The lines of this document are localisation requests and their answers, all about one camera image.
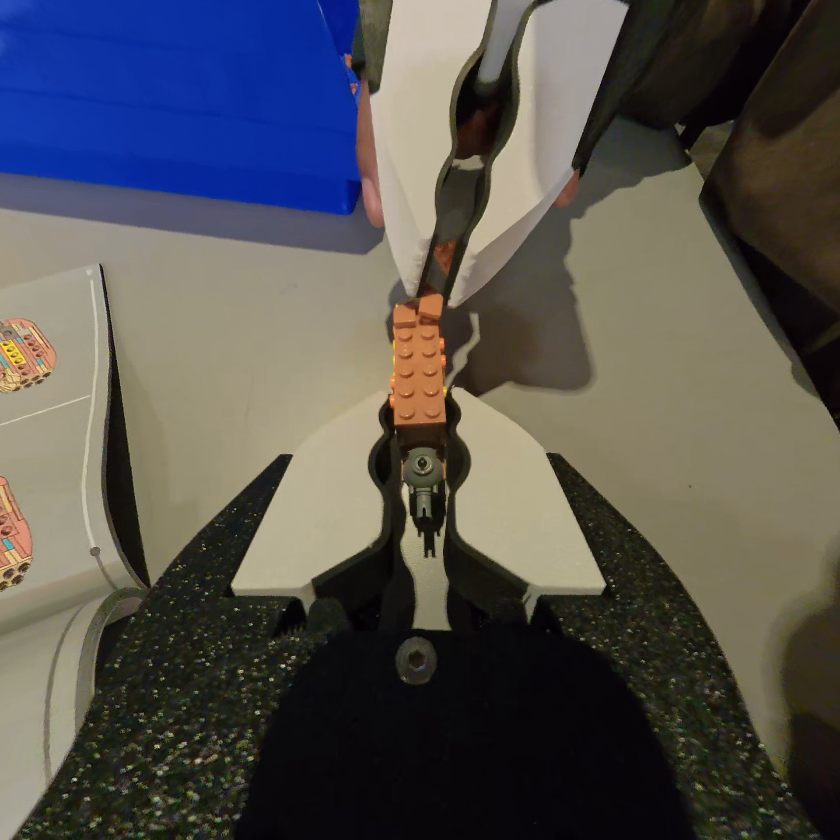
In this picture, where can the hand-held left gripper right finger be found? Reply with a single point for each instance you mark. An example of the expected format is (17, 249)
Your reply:
(525, 518)

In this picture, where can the grey instruction booklet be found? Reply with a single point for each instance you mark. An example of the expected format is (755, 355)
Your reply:
(52, 426)

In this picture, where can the person's right hand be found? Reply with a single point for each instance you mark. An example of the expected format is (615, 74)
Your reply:
(371, 164)

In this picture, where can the brown toy brick model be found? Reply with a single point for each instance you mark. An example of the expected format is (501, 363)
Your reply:
(420, 374)

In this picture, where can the blue plastic bin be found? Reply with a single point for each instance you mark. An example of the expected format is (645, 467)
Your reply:
(164, 98)

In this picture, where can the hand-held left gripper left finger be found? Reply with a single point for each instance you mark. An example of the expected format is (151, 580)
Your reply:
(308, 512)

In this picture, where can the person's right forearm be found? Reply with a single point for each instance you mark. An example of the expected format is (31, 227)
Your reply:
(709, 59)

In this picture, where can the small brown toy brick piece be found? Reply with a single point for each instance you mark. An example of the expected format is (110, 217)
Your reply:
(447, 254)

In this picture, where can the grey desk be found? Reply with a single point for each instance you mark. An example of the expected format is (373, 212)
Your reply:
(656, 426)

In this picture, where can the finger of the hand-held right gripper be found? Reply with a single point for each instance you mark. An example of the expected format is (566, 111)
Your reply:
(413, 131)
(551, 98)

